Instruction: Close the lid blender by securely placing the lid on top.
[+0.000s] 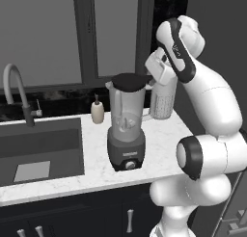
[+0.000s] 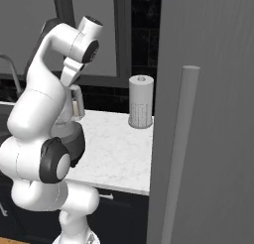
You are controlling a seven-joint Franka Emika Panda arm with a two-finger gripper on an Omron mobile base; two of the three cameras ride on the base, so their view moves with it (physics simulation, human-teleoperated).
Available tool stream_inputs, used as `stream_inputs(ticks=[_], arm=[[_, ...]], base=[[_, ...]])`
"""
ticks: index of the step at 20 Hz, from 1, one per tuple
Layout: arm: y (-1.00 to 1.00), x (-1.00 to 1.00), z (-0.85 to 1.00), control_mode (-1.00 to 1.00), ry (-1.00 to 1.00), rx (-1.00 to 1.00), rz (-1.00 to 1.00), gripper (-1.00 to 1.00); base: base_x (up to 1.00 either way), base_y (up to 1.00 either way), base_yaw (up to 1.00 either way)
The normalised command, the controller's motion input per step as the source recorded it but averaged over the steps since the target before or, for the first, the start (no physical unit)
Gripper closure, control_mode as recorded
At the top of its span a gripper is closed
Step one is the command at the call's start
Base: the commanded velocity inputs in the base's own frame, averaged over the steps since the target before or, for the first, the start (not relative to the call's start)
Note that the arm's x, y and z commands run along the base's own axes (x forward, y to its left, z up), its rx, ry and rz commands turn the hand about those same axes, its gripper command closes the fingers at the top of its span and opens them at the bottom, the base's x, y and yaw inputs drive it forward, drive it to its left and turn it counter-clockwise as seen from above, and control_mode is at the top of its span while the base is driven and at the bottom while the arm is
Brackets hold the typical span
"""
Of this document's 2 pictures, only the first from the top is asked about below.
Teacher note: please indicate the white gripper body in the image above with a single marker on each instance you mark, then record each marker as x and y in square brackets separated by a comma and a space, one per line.
[159, 71]

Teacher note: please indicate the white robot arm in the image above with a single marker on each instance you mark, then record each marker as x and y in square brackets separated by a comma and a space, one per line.
[209, 96]

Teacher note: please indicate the black blender lid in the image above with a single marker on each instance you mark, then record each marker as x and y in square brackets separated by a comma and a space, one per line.
[130, 81]

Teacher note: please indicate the grey blender with clear jar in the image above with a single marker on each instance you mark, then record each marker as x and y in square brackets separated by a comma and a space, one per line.
[126, 131]

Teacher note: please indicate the white ribbed canister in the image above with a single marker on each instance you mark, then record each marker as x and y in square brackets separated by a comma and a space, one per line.
[163, 101]

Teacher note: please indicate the beige soap dispenser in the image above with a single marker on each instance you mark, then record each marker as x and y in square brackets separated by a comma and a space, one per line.
[97, 113]

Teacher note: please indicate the dark grey sink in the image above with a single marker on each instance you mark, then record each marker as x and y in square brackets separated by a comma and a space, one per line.
[41, 147]

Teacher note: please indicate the grey curved tap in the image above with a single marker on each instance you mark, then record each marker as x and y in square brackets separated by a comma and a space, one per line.
[18, 86]

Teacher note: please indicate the dark window frame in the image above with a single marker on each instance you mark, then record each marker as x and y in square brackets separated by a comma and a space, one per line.
[87, 38]

